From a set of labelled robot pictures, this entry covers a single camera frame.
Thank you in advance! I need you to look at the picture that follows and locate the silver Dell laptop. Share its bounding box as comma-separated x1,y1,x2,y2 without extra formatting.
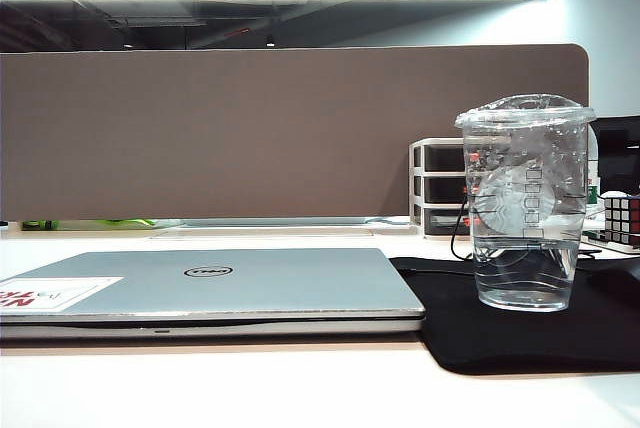
0,246,426,340

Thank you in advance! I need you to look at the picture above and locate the clear plastic coffee cup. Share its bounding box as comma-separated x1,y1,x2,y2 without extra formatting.
453,93,598,313

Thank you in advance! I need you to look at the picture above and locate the flat green object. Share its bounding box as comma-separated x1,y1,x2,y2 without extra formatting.
102,217,157,229

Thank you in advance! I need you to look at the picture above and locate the Rubik's cube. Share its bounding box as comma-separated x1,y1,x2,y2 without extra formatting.
602,189,640,248

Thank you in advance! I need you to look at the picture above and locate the white three-drawer organizer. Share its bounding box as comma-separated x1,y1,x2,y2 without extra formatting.
408,135,512,239

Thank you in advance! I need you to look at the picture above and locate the black mouse pad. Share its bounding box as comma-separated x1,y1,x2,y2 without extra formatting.
387,253,640,376

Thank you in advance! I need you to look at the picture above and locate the brown desk partition panel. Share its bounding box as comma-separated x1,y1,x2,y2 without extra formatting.
0,42,590,222

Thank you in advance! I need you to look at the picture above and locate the thin black cable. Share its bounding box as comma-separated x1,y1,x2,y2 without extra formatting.
449,186,601,275

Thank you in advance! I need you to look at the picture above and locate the white bottle green label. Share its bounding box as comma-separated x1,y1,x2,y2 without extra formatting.
585,122,602,210

